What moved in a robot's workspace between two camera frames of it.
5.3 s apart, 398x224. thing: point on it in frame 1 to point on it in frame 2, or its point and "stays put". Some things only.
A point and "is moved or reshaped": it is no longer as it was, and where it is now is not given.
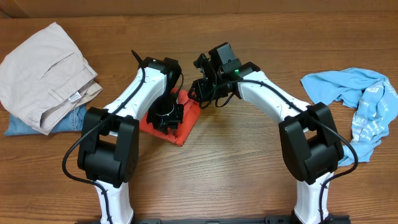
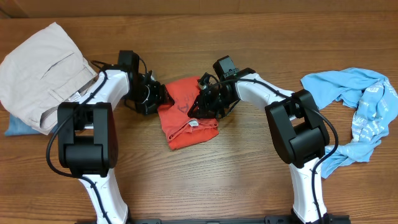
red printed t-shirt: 191,111 is moved or reshaped
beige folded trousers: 46,80 stays put
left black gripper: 160,124 to 160,97
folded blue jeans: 16,126 stays put
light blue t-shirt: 374,96 stays put
